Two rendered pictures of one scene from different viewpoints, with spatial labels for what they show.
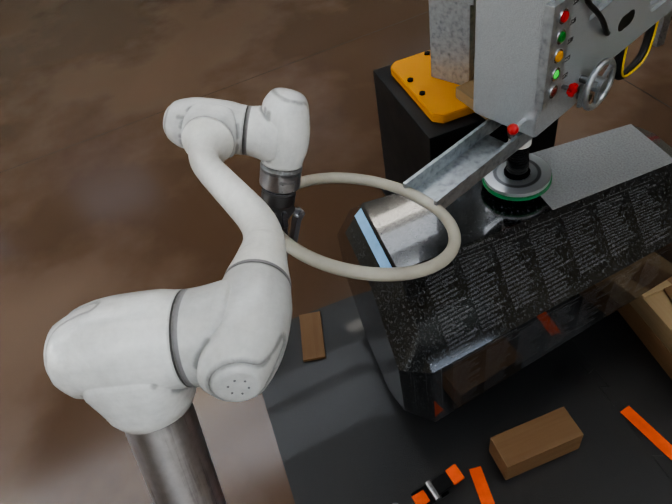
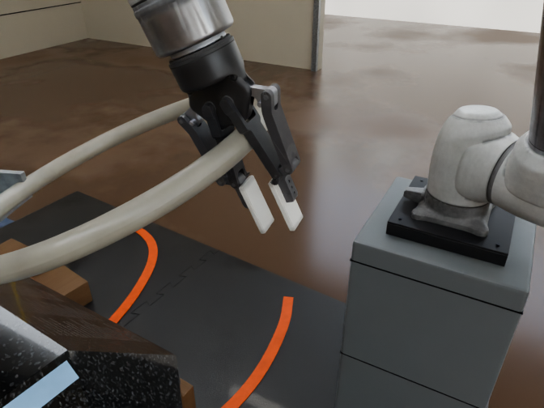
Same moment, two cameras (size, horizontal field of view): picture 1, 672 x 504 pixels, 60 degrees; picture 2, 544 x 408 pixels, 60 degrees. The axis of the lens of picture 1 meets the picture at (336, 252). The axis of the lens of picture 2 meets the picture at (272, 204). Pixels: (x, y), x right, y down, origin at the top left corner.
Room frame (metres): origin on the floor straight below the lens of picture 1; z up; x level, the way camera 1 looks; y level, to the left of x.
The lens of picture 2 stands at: (1.30, 0.49, 1.48)
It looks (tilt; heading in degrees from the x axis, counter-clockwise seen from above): 31 degrees down; 223
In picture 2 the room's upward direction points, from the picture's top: straight up
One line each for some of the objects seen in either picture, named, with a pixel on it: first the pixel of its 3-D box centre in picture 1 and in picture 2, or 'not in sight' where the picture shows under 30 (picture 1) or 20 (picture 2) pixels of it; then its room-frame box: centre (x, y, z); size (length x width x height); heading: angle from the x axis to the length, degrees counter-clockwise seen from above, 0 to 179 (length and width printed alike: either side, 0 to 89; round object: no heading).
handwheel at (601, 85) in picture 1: (587, 80); not in sight; (1.34, -0.80, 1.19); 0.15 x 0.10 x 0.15; 123
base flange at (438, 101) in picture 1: (461, 74); not in sight; (2.17, -0.70, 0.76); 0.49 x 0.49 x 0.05; 10
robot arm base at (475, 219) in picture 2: not in sight; (448, 199); (0.24, 0.11, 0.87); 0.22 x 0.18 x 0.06; 105
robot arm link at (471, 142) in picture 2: not in sight; (472, 153); (0.24, 0.15, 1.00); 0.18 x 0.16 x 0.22; 81
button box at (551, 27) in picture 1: (553, 54); not in sight; (1.24, -0.64, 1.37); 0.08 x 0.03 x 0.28; 123
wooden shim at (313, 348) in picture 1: (312, 335); not in sight; (1.54, 0.19, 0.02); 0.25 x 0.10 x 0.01; 177
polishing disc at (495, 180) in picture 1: (516, 173); not in sight; (1.38, -0.63, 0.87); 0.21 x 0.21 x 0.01
